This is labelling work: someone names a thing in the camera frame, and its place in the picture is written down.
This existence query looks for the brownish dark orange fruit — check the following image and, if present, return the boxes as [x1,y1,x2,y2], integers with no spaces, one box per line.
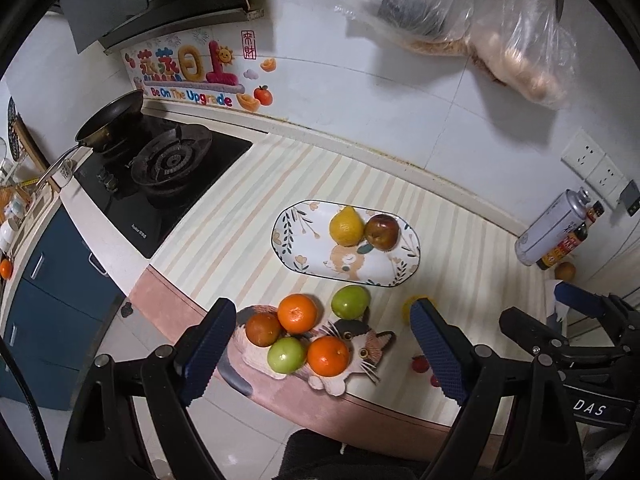
[245,312,282,348]

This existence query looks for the round yellow citrus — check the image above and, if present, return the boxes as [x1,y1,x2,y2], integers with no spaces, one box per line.
[401,294,440,323]

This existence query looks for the green apple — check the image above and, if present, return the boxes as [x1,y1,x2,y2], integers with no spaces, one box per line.
[331,285,371,321]
[267,337,307,375]

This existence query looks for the orange tangerine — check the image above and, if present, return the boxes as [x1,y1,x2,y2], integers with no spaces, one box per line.
[277,294,318,335]
[307,336,350,377]

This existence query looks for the dark red apple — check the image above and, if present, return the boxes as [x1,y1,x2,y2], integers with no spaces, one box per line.
[364,214,400,252]

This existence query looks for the pear shaped yellow lemon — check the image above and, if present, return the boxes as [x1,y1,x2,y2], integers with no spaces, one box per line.
[329,206,364,247]

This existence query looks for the cat shaped mat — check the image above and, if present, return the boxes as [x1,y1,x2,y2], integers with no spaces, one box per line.
[219,306,396,396]

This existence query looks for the brown fruit by bottle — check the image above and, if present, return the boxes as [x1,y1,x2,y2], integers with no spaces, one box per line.
[554,261,576,282]

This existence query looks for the dark soy sauce bottle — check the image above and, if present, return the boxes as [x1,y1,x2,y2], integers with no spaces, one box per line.
[536,200,604,270]

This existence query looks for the oval floral ceramic plate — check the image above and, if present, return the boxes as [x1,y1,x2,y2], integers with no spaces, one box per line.
[271,200,421,287]

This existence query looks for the grey spray can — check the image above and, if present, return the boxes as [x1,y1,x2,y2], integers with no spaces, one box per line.
[514,188,591,266]

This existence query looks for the blue kitchen cabinet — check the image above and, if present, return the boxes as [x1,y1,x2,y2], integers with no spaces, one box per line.
[3,208,125,411]

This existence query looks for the black gas stove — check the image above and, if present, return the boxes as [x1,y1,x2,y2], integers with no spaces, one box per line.
[74,113,252,259]

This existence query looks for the black plug adapter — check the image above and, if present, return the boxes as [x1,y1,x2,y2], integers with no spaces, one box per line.
[618,180,640,217]

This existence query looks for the orange fruit on far counter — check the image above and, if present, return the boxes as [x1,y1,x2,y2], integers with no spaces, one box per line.
[0,259,13,281]

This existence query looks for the black frying pan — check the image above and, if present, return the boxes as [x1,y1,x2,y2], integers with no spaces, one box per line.
[34,89,143,192]

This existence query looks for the plastic bag with eggs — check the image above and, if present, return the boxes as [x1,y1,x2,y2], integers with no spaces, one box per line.
[469,0,577,110]

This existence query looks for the plastic bag dark contents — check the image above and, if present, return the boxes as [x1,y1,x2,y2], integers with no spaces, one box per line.
[336,0,474,56]

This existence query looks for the white wall socket right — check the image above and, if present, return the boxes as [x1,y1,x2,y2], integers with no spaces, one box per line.
[586,155,626,209]

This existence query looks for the white wall socket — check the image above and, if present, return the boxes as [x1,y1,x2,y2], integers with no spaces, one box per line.
[586,155,626,209]
[561,128,605,180]

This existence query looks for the white wall socket left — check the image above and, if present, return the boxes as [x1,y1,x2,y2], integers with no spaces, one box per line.
[561,128,605,180]

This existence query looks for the colourful wall sticker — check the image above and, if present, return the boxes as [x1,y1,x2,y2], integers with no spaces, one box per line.
[120,27,278,114]

